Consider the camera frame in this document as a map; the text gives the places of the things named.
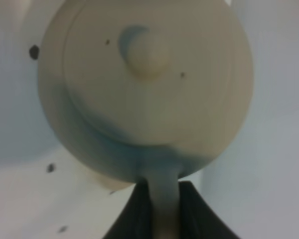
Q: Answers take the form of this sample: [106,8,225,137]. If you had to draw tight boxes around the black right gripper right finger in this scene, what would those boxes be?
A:
[179,181,239,239]

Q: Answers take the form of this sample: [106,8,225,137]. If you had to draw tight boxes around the beige teapot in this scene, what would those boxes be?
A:
[38,0,254,239]

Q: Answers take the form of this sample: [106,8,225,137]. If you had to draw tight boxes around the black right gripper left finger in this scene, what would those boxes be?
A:
[104,183,152,239]

